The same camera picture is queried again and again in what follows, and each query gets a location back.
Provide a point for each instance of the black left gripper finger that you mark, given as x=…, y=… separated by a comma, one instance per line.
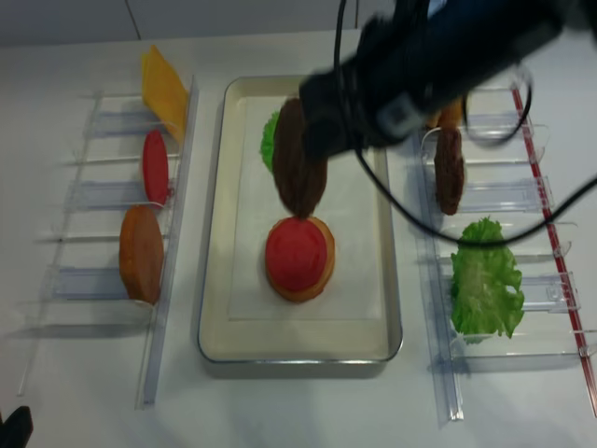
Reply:
x=17, y=429

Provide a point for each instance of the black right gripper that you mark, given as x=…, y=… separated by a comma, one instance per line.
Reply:
x=340, y=117

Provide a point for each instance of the brown meat patty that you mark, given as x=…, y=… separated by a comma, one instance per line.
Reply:
x=300, y=182
x=449, y=170

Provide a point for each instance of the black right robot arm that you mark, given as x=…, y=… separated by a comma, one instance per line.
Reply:
x=402, y=72

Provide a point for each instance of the brown meat patty in rack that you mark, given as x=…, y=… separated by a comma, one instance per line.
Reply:
x=449, y=170

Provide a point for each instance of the round green lettuce on tray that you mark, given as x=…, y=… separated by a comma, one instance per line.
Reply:
x=267, y=140

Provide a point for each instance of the red tomato slice on bun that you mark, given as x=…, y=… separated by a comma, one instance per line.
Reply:
x=296, y=254

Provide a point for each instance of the green lettuce leaf in rack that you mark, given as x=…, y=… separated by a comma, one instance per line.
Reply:
x=486, y=295

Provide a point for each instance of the orange cheese slices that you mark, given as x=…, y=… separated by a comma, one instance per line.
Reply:
x=164, y=93

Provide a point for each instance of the red tomato slice in rack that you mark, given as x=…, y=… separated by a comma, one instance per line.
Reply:
x=155, y=169

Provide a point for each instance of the sesame bun right in rack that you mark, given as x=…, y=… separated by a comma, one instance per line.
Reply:
x=449, y=116

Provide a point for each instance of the white paper tray liner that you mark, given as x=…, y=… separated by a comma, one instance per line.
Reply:
x=348, y=207

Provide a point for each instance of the bun bottom on tray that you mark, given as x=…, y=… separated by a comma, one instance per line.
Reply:
x=311, y=292

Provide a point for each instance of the brown bun in left rack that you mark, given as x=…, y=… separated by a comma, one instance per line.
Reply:
x=141, y=254

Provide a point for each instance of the clear acrylic right rack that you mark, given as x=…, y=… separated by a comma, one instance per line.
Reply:
x=506, y=201

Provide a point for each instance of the clear acrylic rack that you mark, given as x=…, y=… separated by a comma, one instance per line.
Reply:
x=506, y=201
x=82, y=294

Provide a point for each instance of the white metal tray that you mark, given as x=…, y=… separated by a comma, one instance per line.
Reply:
x=282, y=341

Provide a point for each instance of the clear acrylic left rack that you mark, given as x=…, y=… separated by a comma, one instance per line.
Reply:
x=82, y=294

